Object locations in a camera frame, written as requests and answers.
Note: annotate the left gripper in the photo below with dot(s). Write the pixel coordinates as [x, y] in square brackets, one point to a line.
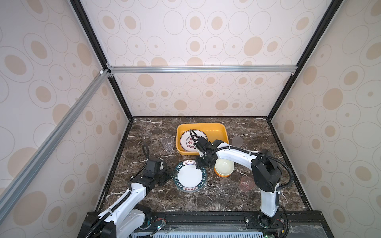
[169, 174]

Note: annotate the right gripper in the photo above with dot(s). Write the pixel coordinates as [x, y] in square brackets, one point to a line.
[198, 164]

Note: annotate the plate with green text rim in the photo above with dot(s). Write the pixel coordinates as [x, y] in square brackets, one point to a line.
[188, 178]

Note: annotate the plate with red characters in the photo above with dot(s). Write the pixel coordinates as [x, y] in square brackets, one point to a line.
[187, 140]

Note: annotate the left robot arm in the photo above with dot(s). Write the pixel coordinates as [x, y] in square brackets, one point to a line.
[126, 215]

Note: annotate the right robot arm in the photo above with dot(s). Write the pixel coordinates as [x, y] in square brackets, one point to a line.
[270, 174]

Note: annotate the yellow plastic bin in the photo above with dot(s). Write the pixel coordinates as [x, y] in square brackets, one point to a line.
[213, 131]

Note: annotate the cream and orange bowl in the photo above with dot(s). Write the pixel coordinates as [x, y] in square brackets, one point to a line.
[223, 167]

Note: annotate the grey translucent cup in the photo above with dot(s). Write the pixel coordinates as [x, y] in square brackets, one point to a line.
[237, 141]

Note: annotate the clear plastic cup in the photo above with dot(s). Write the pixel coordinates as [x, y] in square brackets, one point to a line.
[168, 143]

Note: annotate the pink translucent cup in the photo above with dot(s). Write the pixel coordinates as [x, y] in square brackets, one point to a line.
[246, 183]

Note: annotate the horizontal aluminium bar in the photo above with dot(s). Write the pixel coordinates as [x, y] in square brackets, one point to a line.
[201, 69]

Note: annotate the diagonal aluminium bar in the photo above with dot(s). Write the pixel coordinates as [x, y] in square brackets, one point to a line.
[19, 185]

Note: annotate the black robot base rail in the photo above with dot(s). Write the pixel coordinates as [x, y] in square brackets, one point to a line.
[289, 224]

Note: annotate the left black frame post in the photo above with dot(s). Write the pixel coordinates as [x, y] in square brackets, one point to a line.
[93, 39]

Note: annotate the black frame post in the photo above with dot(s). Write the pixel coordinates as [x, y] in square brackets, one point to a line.
[93, 39]
[312, 44]

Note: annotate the right black frame post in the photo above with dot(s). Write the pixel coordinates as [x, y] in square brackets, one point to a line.
[312, 44]

